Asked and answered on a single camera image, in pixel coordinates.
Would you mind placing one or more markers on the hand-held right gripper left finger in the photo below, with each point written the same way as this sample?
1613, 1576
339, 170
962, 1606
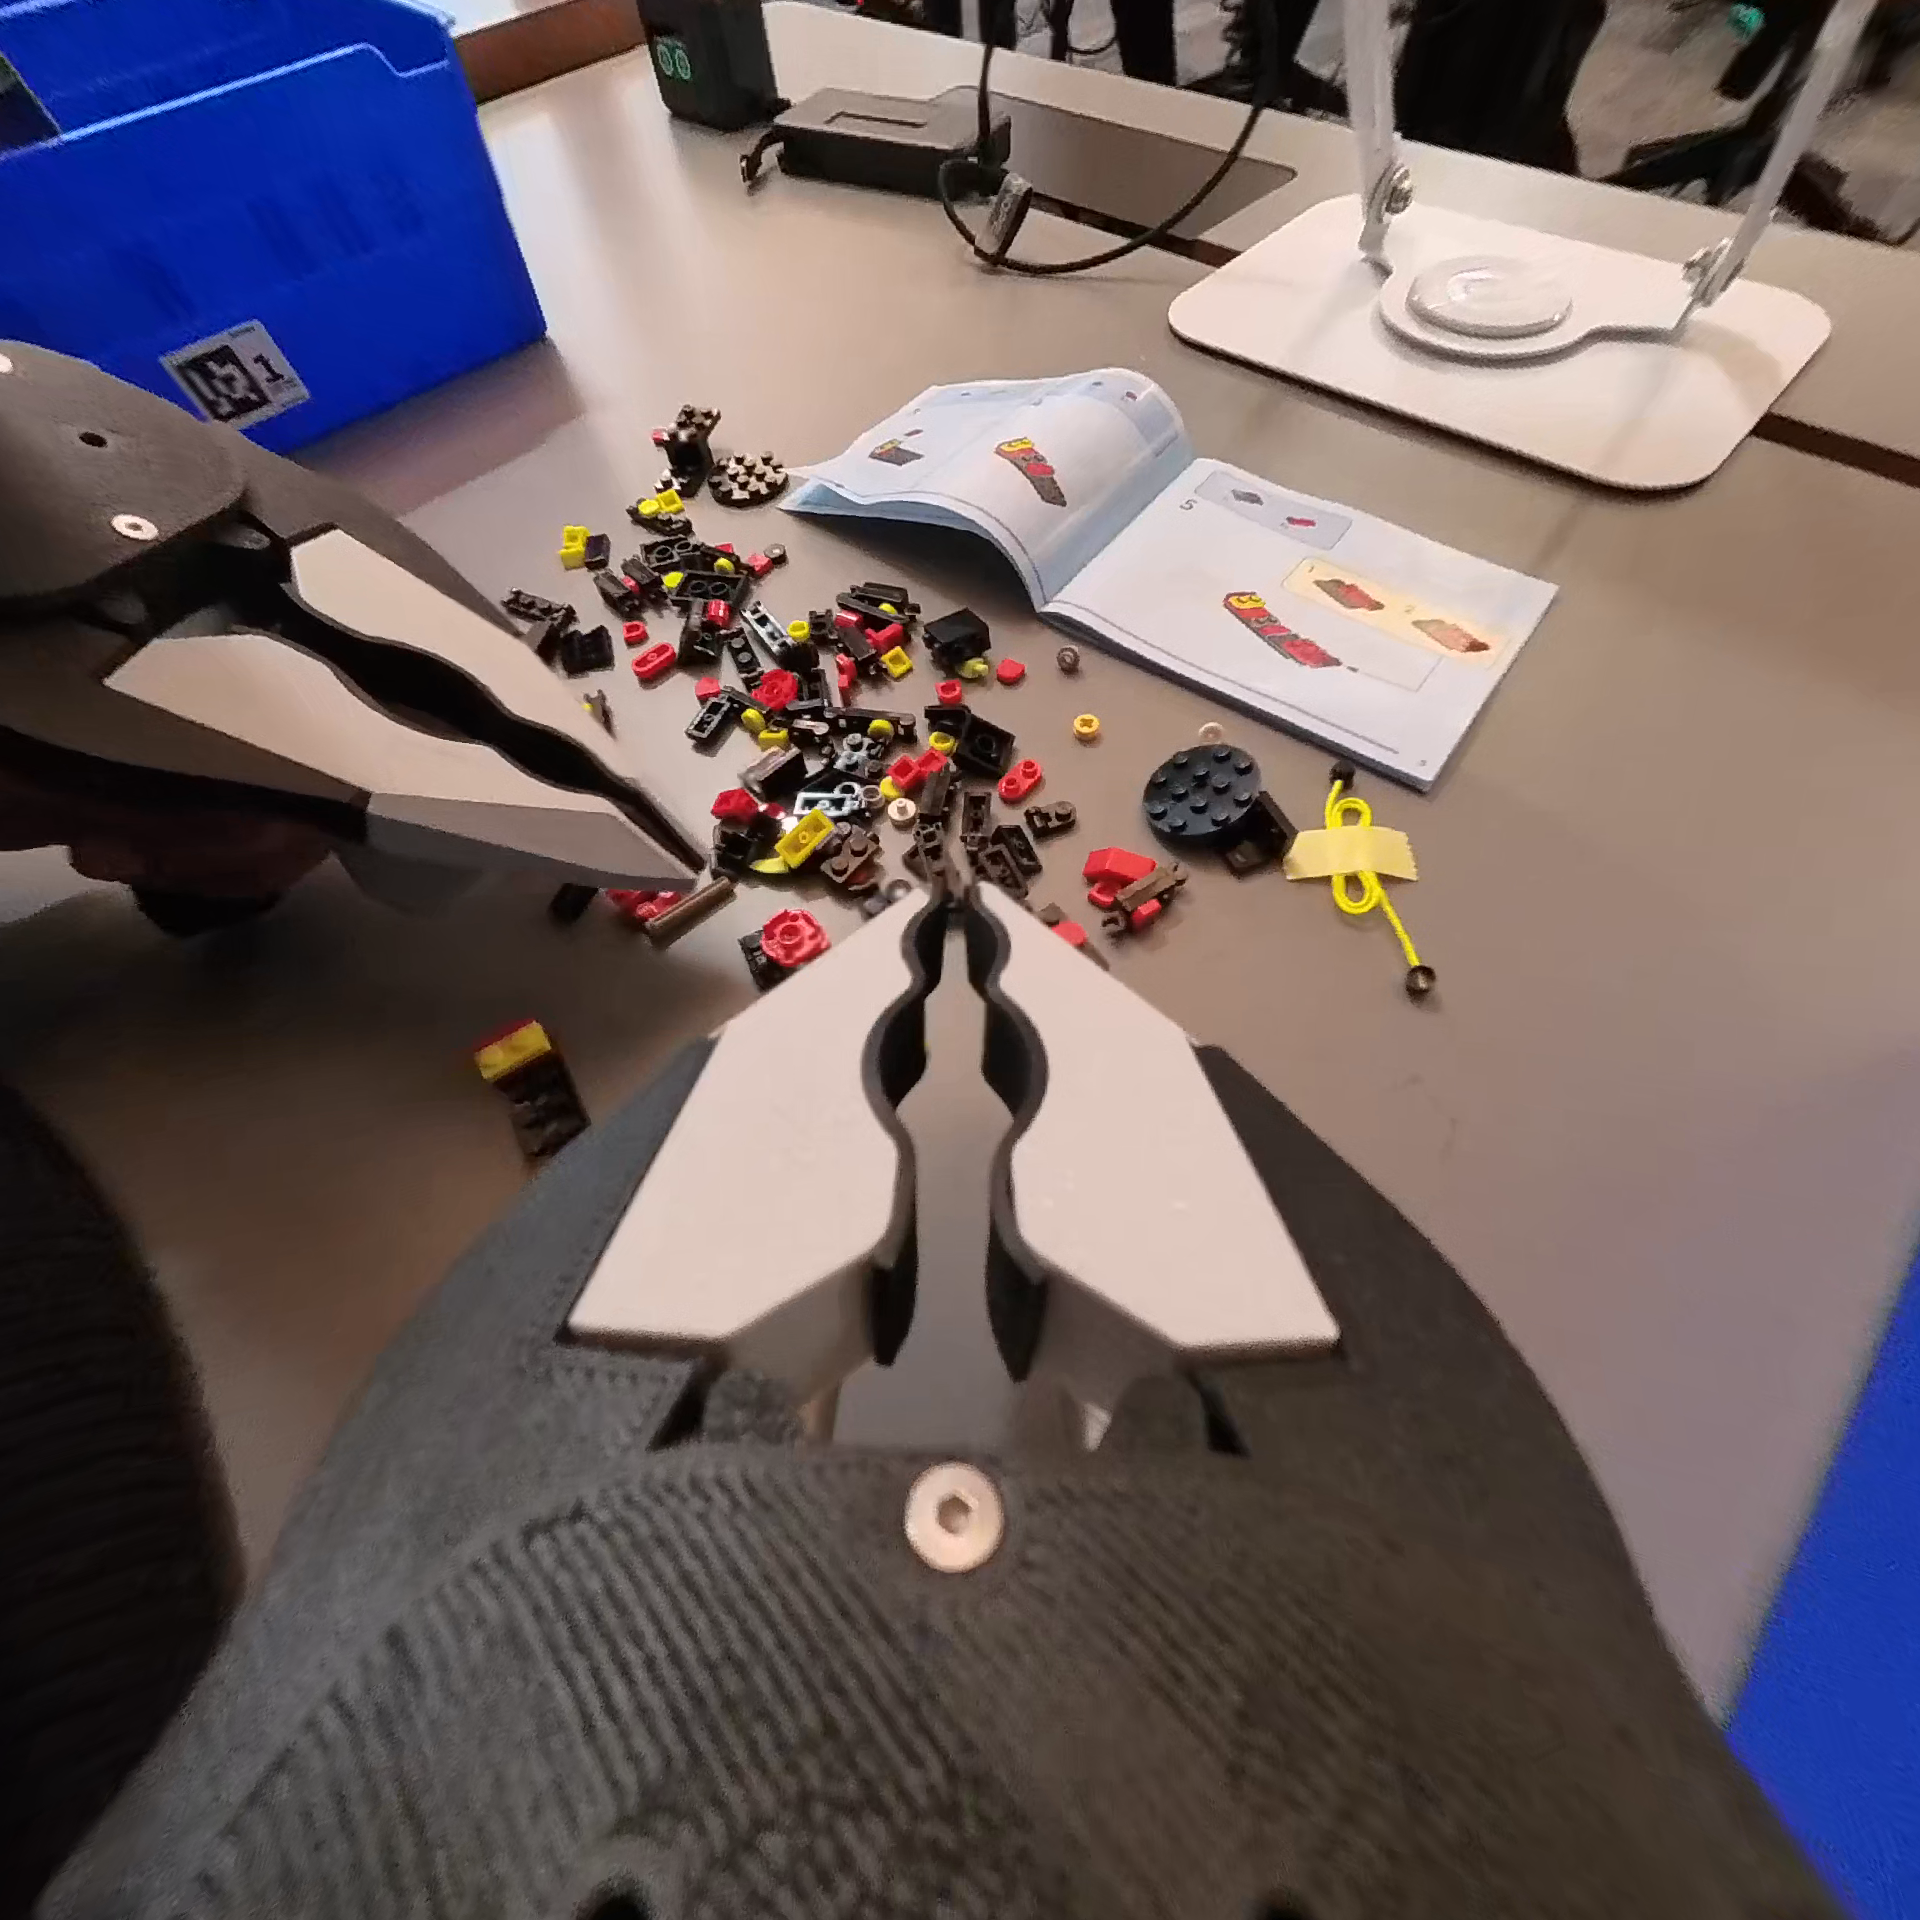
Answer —
748, 1184

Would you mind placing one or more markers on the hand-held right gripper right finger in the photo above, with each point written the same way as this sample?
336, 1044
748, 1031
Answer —
1167, 1202

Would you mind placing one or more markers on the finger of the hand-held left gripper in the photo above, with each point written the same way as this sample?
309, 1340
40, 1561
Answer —
298, 705
435, 616

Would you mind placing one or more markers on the black plate yellow red assembly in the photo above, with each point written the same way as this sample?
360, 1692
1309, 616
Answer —
538, 1102

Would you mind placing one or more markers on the pile of lego pieces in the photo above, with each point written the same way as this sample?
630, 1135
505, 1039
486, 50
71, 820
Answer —
986, 740

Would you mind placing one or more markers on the black round lego plate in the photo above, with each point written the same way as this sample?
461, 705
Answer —
748, 480
1202, 795

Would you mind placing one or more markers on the lego instruction booklet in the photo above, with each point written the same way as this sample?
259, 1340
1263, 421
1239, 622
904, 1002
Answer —
1278, 601

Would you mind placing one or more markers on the person's left hand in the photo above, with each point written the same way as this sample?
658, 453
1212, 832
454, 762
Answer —
198, 858

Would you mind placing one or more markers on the black white tag sticker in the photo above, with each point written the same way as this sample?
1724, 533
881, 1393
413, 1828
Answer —
228, 376

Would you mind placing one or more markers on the blue plastic bin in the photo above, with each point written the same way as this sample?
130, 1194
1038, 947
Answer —
1860, 1651
298, 228

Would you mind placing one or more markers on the black device with green marks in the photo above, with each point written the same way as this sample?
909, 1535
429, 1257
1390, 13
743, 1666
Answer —
720, 83

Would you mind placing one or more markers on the black power adapter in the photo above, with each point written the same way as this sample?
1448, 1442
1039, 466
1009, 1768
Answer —
874, 134

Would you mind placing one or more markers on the white stand base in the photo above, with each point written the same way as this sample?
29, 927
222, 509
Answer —
1649, 390

